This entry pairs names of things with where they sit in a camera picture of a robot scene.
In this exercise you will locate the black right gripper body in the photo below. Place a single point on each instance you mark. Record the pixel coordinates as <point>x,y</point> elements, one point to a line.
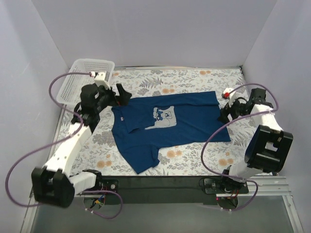
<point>230,110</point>

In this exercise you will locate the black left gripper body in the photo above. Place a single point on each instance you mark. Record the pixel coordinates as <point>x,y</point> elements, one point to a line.
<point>113,94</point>

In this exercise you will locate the blue printed t-shirt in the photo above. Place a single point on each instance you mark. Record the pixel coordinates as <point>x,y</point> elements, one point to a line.
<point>148,124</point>

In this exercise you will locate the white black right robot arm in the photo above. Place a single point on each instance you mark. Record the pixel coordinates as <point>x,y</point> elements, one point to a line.
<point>269,146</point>

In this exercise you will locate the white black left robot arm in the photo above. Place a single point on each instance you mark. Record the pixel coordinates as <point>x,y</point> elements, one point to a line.
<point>83,125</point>

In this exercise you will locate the white plastic basket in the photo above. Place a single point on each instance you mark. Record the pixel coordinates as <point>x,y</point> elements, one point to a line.
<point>69,93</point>

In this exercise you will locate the floral patterned tablecloth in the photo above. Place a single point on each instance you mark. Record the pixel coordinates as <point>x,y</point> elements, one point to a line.
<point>100,152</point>

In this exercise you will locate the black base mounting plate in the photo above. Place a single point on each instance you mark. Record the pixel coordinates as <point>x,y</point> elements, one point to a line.
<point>207,190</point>

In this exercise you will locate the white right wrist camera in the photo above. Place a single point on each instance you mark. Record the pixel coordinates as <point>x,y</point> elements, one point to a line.
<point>230,95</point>

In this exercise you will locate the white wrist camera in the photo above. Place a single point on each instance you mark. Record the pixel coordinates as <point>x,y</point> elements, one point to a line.
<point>230,95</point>
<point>101,78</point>

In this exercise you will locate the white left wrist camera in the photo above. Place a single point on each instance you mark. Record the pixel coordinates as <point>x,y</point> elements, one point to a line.
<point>101,78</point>

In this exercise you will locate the aluminium frame rail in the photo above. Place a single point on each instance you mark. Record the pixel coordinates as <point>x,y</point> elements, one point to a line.
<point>267,187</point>

